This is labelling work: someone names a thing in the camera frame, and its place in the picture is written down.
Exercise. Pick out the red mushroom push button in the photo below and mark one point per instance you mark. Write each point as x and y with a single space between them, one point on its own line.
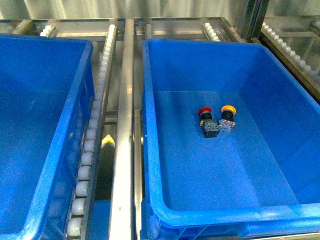
209 126

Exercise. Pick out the yellow mushroom push button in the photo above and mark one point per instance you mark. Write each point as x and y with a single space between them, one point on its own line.
227 122

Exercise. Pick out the blue middle bin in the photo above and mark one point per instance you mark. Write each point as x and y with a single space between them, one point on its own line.
46 94

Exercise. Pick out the metal rack beam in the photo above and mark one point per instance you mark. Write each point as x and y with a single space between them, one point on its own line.
122 194

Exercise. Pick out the blue target bin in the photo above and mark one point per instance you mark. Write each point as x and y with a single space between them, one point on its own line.
262 179

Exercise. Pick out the white roller rail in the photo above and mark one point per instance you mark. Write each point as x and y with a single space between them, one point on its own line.
296 43
81 206

